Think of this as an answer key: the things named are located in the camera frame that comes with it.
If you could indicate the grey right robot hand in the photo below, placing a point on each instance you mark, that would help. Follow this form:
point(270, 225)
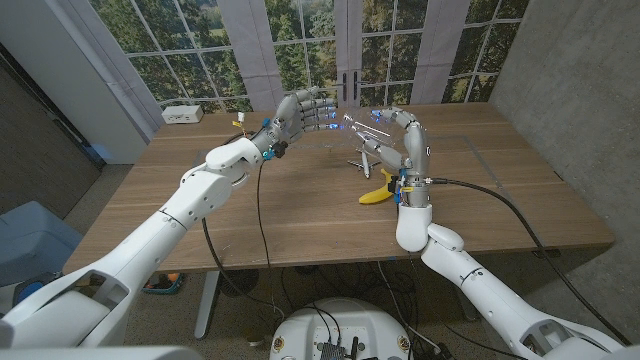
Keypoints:
point(417, 150)

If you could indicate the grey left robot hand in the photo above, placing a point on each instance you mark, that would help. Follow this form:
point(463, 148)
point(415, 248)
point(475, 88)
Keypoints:
point(292, 117)

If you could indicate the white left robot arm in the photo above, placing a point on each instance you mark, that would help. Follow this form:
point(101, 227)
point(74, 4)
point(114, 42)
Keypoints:
point(165, 225)

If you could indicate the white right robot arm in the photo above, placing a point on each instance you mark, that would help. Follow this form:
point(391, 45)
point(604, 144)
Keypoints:
point(475, 285)

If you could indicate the white toy airplane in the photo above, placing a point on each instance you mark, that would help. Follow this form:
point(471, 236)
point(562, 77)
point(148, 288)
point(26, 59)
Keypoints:
point(365, 167)

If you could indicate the yellow toy banana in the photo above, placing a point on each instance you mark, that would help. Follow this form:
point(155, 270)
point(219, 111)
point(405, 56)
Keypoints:
point(375, 196)

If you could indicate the printed window backdrop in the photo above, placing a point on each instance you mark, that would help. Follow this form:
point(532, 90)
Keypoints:
point(250, 50)

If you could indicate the white power strip box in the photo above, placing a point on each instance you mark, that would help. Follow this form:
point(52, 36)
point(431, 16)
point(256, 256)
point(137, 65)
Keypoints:
point(182, 114)

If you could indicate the black round fan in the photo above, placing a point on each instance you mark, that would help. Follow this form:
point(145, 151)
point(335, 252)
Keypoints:
point(240, 282)

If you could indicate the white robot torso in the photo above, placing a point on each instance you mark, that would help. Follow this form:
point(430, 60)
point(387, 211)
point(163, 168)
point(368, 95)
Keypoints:
point(340, 325)

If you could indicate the teal basket with items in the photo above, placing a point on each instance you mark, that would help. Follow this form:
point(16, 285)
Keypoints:
point(165, 285)

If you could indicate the white table leg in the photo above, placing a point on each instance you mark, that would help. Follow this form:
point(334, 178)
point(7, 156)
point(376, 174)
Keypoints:
point(205, 310)

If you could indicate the blue plastic bin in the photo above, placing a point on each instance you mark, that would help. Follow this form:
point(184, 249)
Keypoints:
point(35, 240)

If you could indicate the white device with blue pads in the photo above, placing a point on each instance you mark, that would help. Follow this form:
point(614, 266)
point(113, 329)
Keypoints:
point(30, 292)

